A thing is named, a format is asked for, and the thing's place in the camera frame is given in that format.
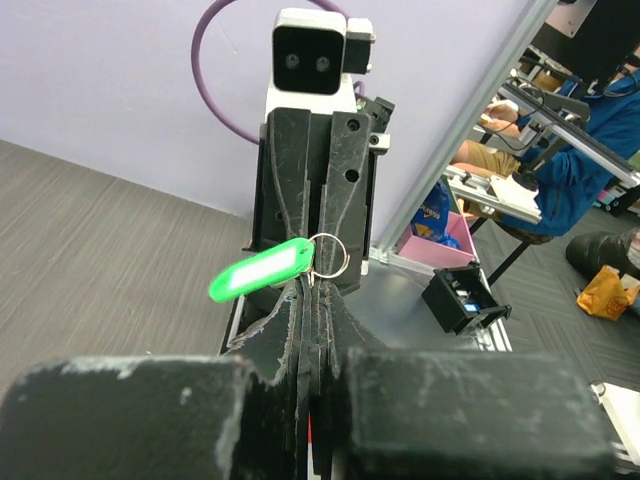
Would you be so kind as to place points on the key with green tag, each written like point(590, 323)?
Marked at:
point(273, 267)

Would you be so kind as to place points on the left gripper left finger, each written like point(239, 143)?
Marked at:
point(235, 416)

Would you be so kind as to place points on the seated person in blue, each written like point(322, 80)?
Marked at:
point(570, 182)

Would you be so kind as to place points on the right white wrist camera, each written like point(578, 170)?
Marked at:
point(315, 55)

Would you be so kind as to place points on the small black open box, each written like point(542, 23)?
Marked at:
point(459, 300)

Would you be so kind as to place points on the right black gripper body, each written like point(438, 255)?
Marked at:
point(267, 228)

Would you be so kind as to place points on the orange paper bag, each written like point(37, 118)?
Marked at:
point(609, 294)

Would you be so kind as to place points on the aluminium frame rail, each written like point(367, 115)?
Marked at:
point(440, 62)

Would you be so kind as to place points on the pink storage bin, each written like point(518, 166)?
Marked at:
point(438, 256)

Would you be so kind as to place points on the blue snack bag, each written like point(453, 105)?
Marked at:
point(431, 220)

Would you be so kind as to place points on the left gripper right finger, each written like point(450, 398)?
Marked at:
point(448, 414)

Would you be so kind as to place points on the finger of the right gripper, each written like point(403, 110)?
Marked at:
point(288, 140)
point(344, 211)

